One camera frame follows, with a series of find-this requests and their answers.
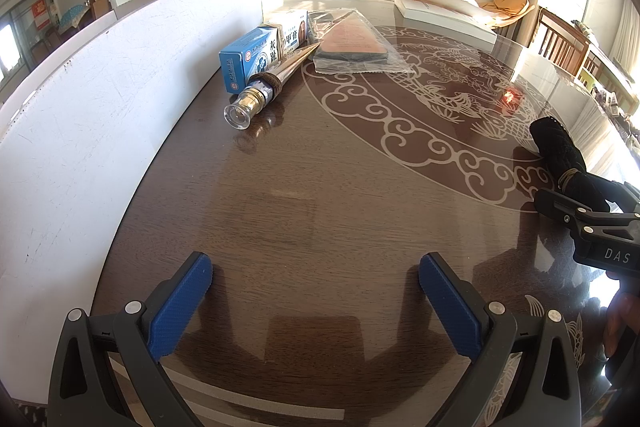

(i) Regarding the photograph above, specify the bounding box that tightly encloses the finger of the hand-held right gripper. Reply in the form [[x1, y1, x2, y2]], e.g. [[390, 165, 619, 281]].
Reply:
[[532, 188, 609, 230], [602, 179, 640, 214]]

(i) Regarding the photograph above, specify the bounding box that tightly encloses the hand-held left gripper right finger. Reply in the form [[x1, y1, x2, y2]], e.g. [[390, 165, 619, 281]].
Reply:
[[419, 252, 583, 427]]

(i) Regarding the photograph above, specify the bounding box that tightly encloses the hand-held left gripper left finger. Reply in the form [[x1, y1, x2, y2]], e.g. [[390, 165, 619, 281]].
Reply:
[[47, 251, 213, 427]]

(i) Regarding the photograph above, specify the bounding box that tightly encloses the brown hair tie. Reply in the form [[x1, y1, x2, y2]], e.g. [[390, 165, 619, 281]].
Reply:
[[559, 168, 584, 190], [250, 72, 281, 96]]

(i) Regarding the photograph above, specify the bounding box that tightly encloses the black velvet pouch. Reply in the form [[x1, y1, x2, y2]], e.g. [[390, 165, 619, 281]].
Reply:
[[530, 117, 610, 208]]

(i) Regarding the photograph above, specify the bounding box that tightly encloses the person's right hand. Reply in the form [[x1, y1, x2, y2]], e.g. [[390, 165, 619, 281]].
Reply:
[[602, 292, 640, 389]]

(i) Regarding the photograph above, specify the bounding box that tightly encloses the wooden sideboard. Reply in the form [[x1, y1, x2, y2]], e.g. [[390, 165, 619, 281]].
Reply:
[[570, 19, 640, 118]]

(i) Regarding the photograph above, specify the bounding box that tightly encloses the wooden chair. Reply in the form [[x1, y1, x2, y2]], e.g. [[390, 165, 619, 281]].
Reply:
[[582, 52, 606, 84], [536, 7, 591, 76]]

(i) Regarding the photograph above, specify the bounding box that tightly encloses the white sheer curtain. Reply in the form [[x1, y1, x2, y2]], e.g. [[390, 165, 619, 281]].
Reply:
[[607, 0, 640, 58]]

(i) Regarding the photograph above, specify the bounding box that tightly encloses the armchair with orange cushions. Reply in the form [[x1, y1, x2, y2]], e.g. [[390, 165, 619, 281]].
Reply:
[[437, 0, 536, 28]]

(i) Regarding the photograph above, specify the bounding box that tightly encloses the white foam board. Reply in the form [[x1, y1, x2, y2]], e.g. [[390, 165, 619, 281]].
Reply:
[[0, 0, 282, 295]]

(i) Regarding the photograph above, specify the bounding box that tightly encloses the white flat box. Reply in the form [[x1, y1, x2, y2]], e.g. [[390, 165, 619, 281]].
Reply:
[[394, 0, 498, 46]]

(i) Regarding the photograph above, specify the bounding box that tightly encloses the blue medicine box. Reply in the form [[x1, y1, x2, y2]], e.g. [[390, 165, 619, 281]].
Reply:
[[219, 27, 286, 96]]

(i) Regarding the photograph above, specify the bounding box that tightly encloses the clear plastic bag with case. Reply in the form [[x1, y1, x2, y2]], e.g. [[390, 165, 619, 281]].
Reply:
[[306, 9, 416, 76]]

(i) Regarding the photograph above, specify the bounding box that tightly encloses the white medicine box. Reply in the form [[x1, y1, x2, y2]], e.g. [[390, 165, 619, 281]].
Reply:
[[277, 10, 309, 58]]

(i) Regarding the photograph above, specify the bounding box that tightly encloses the small table with blue cloth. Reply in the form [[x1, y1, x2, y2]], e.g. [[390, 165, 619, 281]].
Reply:
[[59, 4, 96, 30]]

